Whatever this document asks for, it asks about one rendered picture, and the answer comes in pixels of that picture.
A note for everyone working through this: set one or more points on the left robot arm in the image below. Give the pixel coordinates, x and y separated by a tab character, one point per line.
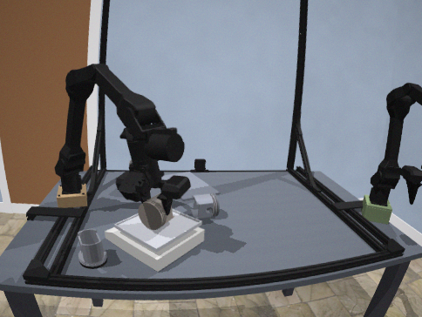
388	173

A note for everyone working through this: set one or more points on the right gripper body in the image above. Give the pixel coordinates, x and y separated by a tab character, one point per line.
174	188

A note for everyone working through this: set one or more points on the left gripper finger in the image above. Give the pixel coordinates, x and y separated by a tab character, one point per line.
412	190

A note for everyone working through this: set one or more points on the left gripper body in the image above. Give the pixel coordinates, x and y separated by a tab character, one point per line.
411	173

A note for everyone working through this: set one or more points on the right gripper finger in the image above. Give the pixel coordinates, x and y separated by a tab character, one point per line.
167	203
146	198

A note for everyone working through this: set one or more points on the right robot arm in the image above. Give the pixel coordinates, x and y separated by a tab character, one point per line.
156	140

